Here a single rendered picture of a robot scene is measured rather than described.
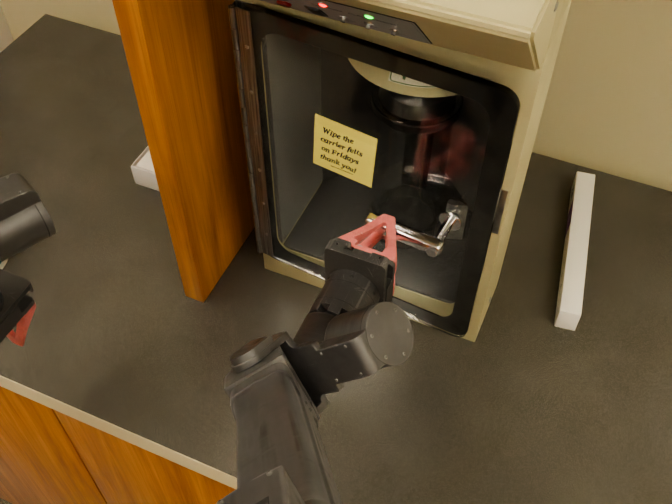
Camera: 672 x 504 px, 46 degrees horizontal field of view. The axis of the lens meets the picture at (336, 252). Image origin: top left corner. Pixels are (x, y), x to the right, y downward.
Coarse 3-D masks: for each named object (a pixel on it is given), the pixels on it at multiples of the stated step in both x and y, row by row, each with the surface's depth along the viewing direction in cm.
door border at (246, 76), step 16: (240, 16) 80; (240, 32) 82; (240, 48) 84; (240, 80) 87; (256, 80) 86; (256, 96) 88; (256, 112) 90; (256, 128) 92; (256, 144) 94; (256, 160) 96; (256, 176) 98; (256, 192) 101; (256, 208) 103; (256, 240) 108; (272, 256) 109
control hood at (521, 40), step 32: (352, 0) 61; (384, 0) 60; (416, 0) 59; (448, 0) 59; (480, 0) 59; (512, 0) 59; (544, 0) 59; (384, 32) 73; (448, 32) 63; (480, 32) 59; (512, 32) 57; (544, 32) 63; (512, 64) 69
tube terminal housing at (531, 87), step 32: (256, 0) 80; (352, 32) 78; (448, 64) 76; (480, 64) 74; (544, 64) 72; (544, 96) 84; (512, 160) 81; (512, 192) 85; (512, 224) 102; (480, 288) 98; (480, 320) 103
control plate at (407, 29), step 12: (264, 0) 74; (276, 0) 72; (288, 0) 70; (300, 0) 68; (312, 0) 66; (324, 0) 65; (324, 12) 71; (336, 12) 69; (348, 12) 67; (360, 12) 65; (372, 12) 64; (360, 24) 71; (384, 24) 68; (396, 24) 66; (408, 24) 64; (408, 36) 70; (420, 36) 68
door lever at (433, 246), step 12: (372, 216) 86; (444, 216) 86; (456, 216) 85; (384, 228) 85; (396, 228) 84; (408, 228) 84; (444, 228) 85; (456, 228) 86; (408, 240) 84; (420, 240) 84; (432, 240) 83; (444, 240) 84; (432, 252) 83
